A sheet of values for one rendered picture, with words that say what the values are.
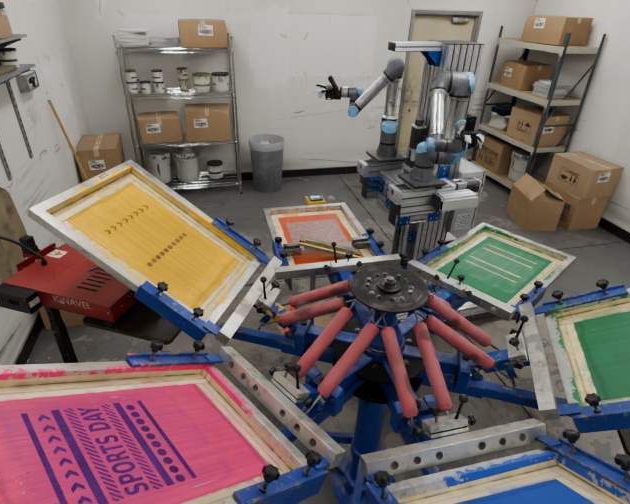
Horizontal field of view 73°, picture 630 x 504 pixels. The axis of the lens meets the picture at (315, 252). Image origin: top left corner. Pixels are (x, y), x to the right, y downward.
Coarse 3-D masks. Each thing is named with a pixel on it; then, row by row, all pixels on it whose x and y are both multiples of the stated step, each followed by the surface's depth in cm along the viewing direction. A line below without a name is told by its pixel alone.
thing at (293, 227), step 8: (296, 216) 292; (304, 216) 292; (288, 224) 281; (296, 224) 282; (304, 224) 282; (288, 232) 272; (296, 232) 272; (304, 232) 272; (312, 232) 273; (288, 240) 263; (296, 240) 263; (296, 256) 247; (304, 256) 248; (312, 256) 248; (320, 256) 248; (328, 256) 248; (296, 264) 240
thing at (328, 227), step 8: (312, 216) 293; (320, 216) 293; (328, 216) 293; (336, 216) 294; (312, 224) 282; (320, 224) 283; (328, 224) 283; (336, 224) 283; (320, 232) 273; (328, 232) 274; (336, 232) 274; (344, 232) 274; (328, 240) 265; (336, 240) 265; (344, 240) 265; (360, 256) 249
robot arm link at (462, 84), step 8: (456, 72) 241; (464, 72) 241; (456, 80) 240; (464, 80) 239; (472, 80) 239; (456, 88) 242; (464, 88) 241; (472, 88) 241; (456, 96) 244; (464, 96) 243; (456, 104) 247; (464, 104) 248; (448, 112) 254; (456, 112) 249; (448, 120) 254; (456, 120) 252; (448, 128) 256; (448, 136) 257; (440, 152) 261; (440, 160) 263; (448, 160) 263; (456, 160) 262
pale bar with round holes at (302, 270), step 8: (376, 256) 233; (384, 256) 233; (392, 256) 234; (304, 264) 224; (312, 264) 224; (320, 264) 225; (328, 264) 225; (368, 264) 229; (376, 264) 233; (384, 264) 231; (392, 264) 233; (280, 272) 218; (288, 272) 219; (296, 272) 220; (304, 272) 223; (312, 272) 223; (320, 272) 224; (328, 272) 225
